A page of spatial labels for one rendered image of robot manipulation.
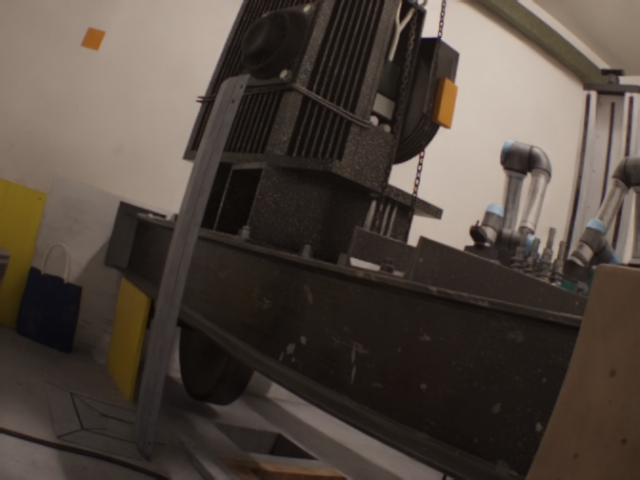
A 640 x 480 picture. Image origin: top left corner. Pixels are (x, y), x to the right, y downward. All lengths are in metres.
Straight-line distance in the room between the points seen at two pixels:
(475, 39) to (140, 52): 2.04
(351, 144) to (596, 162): 1.24
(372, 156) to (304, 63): 0.37
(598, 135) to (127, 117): 2.12
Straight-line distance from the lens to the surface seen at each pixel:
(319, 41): 1.91
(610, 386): 0.21
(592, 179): 2.77
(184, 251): 1.67
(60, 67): 2.87
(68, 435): 1.72
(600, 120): 2.85
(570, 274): 2.02
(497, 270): 1.18
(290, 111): 1.83
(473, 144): 3.83
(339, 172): 1.62
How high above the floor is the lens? 0.63
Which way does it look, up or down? 3 degrees up
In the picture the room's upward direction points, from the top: 16 degrees clockwise
